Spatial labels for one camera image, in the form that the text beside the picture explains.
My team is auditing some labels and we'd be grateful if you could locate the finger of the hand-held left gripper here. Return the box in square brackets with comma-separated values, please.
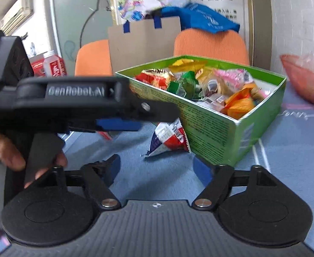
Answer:
[66, 117, 144, 134]
[116, 82, 181, 123]

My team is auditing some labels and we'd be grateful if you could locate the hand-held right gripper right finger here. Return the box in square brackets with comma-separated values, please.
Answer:
[193, 155, 278, 211]

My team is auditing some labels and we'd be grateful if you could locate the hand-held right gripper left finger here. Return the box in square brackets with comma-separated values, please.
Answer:
[48, 154, 121, 210]

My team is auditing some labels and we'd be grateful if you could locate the red white blue snack packet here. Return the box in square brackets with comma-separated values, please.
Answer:
[144, 118, 192, 158]

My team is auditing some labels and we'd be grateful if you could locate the green cardboard box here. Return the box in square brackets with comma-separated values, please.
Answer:
[115, 55, 287, 167]

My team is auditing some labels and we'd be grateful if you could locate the pile of mixed snack packets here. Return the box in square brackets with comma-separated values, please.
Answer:
[134, 59, 271, 120]

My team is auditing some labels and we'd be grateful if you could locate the person's left hand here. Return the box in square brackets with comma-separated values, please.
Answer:
[0, 132, 68, 189]

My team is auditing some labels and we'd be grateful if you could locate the blue printed tablecloth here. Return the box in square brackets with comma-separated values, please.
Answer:
[58, 86, 314, 250]

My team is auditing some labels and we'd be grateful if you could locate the red and white carton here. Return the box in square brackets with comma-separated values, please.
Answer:
[43, 51, 67, 78]

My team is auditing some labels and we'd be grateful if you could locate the orange fabric chair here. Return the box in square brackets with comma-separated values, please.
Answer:
[173, 28, 250, 65]
[75, 40, 114, 77]

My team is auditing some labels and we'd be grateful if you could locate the cardboard sheet with blue tape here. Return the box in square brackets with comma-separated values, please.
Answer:
[108, 16, 183, 73]

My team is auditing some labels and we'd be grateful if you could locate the frosted glass partition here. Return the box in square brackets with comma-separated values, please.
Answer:
[48, 0, 115, 73]

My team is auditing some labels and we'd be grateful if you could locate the white air conditioner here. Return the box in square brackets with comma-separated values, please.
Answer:
[0, 0, 35, 34]

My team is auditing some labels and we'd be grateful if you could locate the blue fabric bag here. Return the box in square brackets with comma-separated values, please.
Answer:
[161, 3, 241, 34]

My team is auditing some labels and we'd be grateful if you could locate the floral plastic bag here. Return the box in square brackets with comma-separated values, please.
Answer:
[118, 0, 191, 23]

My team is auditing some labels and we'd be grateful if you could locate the pink plastic bowl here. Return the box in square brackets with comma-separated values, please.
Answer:
[280, 54, 314, 110]

